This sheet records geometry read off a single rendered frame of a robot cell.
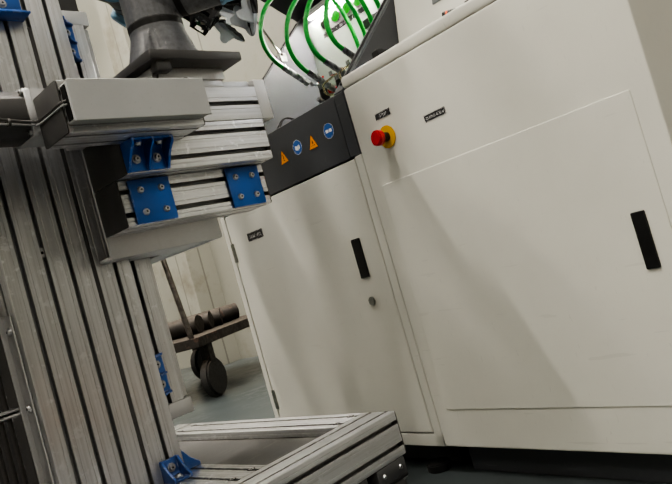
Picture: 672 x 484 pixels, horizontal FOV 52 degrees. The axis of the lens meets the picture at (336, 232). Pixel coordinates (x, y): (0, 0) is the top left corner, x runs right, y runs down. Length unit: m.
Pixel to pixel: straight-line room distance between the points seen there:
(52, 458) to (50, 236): 0.41
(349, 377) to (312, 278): 0.28
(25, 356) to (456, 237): 0.88
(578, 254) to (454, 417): 0.53
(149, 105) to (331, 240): 0.73
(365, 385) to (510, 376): 0.47
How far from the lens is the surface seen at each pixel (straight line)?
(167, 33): 1.49
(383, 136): 1.57
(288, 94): 2.48
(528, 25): 1.37
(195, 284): 5.75
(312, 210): 1.84
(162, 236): 1.48
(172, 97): 1.27
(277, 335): 2.10
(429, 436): 1.75
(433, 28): 1.50
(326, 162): 1.77
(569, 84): 1.32
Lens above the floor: 0.56
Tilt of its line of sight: 2 degrees up
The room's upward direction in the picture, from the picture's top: 16 degrees counter-clockwise
